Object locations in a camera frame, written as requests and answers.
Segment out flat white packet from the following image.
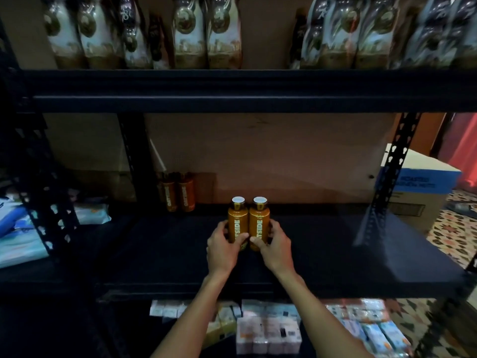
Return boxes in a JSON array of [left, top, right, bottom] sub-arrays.
[[240, 299, 301, 319]]

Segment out tissue packs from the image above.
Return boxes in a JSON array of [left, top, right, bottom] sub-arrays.
[[203, 305, 239, 349]]

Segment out stack of pink white boxes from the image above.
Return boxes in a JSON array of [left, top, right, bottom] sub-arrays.
[[236, 317, 304, 357]]

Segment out row of yellow-capped coffee bottles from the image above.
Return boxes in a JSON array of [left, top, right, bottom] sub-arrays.
[[41, 0, 477, 70]]

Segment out row of orange blue packets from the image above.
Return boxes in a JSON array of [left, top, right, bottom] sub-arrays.
[[343, 317, 412, 358]]

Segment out person's right forearm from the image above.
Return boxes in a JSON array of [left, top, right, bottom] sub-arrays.
[[272, 270, 374, 358]]

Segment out person's right hand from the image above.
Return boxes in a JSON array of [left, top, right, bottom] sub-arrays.
[[249, 218, 297, 279]]

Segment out person's left forearm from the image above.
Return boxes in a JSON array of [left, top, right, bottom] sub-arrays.
[[149, 270, 236, 358]]

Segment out row of pale pink packets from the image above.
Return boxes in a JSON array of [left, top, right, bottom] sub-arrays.
[[324, 298, 389, 319]]

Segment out brown wooden cabinet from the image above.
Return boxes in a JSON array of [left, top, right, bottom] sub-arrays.
[[388, 111, 448, 157]]

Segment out black metal shelf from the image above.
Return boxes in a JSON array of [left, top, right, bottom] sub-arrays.
[[15, 67, 477, 358], [0, 18, 94, 358]]

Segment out row of wet wipe packs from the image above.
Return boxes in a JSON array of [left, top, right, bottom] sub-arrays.
[[0, 193, 113, 269]]

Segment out red curtain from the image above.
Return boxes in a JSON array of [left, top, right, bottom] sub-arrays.
[[447, 134, 477, 192]]

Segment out person's left hand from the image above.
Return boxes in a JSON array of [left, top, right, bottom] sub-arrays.
[[206, 220, 250, 279]]

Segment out blue white cashew carton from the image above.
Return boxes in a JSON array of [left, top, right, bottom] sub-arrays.
[[379, 144, 463, 236]]

